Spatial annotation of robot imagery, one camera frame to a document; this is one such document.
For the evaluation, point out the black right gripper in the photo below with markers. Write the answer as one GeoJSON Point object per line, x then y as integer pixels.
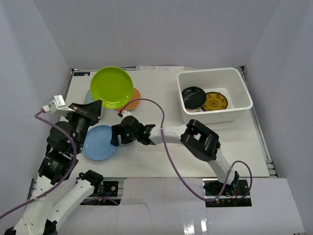
{"type": "Point", "coordinates": [118, 130]}

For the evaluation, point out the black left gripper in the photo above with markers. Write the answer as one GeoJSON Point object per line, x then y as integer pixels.
{"type": "Point", "coordinates": [84, 113]}

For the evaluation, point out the light blue round plate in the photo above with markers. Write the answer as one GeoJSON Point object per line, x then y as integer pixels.
{"type": "Point", "coordinates": [97, 146]}

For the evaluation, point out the green round plate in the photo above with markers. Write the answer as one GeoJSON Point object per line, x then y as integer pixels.
{"type": "Point", "coordinates": [113, 86]}

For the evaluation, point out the black round plate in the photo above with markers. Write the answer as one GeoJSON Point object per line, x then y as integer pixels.
{"type": "Point", "coordinates": [193, 97]}

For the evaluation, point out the yellow patterned plate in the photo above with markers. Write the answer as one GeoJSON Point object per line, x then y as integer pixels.
{"type": "Point", "coordinates": [214, 101]}

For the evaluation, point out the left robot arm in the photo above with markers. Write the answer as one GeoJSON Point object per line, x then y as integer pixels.
{"type": "Point", "coordinates": [44, 213]}

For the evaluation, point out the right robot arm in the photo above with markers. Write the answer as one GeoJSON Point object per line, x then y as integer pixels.
{"type": "Point", "coordinates": [202, 142]}

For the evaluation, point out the white plastic bin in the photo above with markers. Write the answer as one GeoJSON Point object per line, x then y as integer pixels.
{"type": "Point", "coordinates": [226, 81]}

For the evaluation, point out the celadon rectangular plate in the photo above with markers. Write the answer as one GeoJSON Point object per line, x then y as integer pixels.
{"type": "Point", "coordinates": [89, 99]}

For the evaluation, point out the orange woven round plate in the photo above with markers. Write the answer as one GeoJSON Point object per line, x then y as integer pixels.
{"type": "Point", "coordinates": [134, 97]}

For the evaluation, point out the blue label sticker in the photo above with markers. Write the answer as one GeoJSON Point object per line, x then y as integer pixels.
{"type": "Point", "coordinates": [81, 74]}

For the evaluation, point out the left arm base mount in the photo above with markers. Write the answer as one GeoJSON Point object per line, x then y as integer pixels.
{"type": "Point", "coordinates": [109, 194]}

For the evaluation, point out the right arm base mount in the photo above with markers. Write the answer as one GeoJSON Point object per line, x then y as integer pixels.
{"type": "Point", "coordinates": [240, 197]}

